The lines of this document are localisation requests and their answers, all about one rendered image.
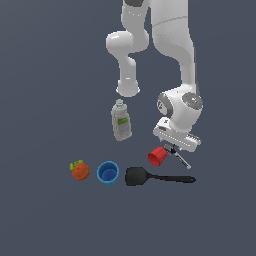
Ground grey tool with blue grip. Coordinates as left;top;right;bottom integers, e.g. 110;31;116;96
172;150;193;170

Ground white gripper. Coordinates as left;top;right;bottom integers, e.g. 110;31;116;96
152;116;203;156

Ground blue cup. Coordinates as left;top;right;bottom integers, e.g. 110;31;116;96
96;160;120;187

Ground red cup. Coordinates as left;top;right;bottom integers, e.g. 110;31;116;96
147;146;169;167

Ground clear bottle with green label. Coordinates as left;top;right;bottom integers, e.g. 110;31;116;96
110;98;133;142

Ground orange fruit with green leaves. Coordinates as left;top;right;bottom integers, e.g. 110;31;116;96
69;159;90;182

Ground black spatula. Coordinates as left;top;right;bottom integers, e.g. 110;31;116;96
124;166;197;187

